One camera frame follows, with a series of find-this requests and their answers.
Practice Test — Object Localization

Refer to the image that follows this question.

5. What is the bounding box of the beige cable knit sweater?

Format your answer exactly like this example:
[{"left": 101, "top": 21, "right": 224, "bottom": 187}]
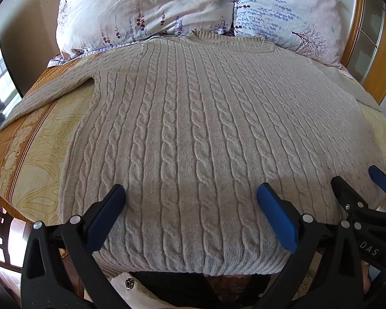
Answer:
[{"left": 7, "top": 32, "right": 383, "bottom": 276}]

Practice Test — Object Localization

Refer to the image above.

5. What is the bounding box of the white garment with snap button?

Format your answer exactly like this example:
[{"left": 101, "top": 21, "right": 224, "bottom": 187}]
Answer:
[{"left": 110, "top": 272, "right": 175, "bottom": 309}]

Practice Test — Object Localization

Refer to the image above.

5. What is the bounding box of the yellow orange patterned bedspread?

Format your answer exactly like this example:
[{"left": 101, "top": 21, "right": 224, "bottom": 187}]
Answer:
[{"left": 0, "top": 52, "right": 98, "bottom": 226}]

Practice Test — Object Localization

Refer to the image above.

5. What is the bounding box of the blue floral right pillow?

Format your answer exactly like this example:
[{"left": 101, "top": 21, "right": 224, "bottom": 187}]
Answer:
[{"left": 233, "top": 0, "right": 344, "bottom": 68}]

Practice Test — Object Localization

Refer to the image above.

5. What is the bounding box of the pink floral left pillow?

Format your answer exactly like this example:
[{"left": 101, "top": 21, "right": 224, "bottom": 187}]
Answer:
[{"left": 49, "top": 0, "right": 237, "bottom": 66}]

